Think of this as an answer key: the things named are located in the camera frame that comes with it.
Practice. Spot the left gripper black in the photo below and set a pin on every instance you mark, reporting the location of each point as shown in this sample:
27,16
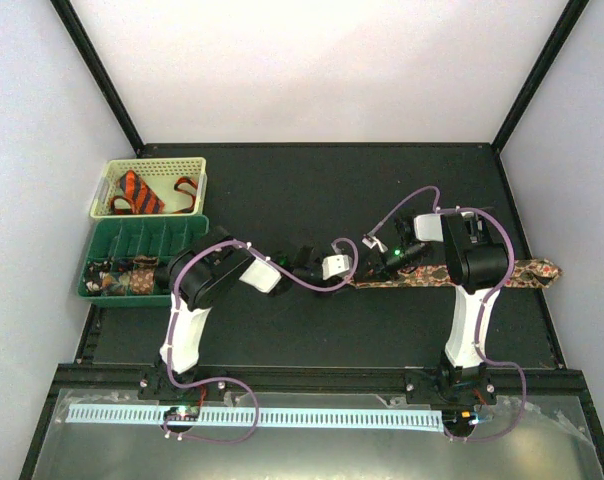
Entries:
332,280

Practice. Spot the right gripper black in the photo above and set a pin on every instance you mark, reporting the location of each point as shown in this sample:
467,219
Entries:
381,267

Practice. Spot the floral patterned tie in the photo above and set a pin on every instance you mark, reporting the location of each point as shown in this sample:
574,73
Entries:
527,274

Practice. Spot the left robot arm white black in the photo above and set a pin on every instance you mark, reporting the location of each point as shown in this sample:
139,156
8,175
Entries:
203,273

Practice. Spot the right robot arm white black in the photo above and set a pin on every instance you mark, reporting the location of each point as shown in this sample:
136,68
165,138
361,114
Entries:
478,267

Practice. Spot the black rolled tie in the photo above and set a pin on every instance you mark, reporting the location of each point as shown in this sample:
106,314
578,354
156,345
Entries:
162,278

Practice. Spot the brown patterned rolled tie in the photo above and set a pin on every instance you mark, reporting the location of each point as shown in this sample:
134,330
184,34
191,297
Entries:
142,276

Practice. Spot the cream perforated basket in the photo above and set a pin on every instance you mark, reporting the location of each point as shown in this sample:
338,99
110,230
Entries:
160,174

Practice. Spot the orange navy striped tie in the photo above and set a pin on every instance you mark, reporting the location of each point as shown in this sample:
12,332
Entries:
138,198

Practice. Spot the green divided organizer tray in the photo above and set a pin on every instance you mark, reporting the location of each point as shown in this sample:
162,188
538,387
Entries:
129,237

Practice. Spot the dark floral rolled tie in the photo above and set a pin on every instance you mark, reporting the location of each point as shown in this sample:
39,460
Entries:
107,277

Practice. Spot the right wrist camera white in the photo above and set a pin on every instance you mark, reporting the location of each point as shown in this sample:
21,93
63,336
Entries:
372,242

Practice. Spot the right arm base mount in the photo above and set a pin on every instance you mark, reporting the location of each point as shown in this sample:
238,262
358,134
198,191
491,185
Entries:
432,387

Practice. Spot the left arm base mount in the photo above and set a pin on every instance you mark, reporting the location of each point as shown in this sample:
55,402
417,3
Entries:
155,385

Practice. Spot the white slotted cable duct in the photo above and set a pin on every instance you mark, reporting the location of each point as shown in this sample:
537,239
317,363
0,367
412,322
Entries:
265,417

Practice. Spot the black aluminium front rail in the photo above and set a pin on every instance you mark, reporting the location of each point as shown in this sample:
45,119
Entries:
298,379

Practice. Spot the right black frame post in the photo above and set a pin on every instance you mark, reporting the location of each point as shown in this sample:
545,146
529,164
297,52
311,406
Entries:
556,40

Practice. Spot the black frame post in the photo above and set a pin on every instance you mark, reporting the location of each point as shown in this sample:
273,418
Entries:
556,40
84,45

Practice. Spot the left black frame post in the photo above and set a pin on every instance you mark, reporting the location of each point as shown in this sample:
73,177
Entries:
84,45

